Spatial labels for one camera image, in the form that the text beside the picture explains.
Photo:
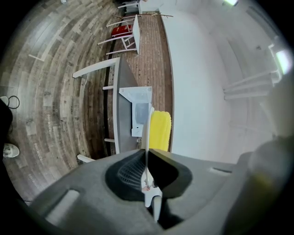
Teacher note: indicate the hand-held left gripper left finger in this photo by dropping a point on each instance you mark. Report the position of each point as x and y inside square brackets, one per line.
[92, 197]

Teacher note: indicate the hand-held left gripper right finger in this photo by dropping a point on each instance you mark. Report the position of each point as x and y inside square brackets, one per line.
[202, 183]

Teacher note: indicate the grey table with white legs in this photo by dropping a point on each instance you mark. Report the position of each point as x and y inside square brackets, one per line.
[124, 114]

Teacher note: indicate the person's white shoe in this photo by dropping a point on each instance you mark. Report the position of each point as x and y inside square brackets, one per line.
[4, 99]
[11, 150]

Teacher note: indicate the person's black trouser leg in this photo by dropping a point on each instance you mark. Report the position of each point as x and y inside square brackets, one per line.
[4, 124]

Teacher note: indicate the ceiling light panel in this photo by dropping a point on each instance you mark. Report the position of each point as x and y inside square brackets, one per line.
[283, 60]

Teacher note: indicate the white chair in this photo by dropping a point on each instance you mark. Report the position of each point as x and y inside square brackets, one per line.
[128, 42]

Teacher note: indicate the red cabinet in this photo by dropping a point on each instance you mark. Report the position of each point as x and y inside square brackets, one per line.
[120, 31]

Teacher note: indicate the white furniture frame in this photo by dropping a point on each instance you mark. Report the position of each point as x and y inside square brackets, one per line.
[131, 5]

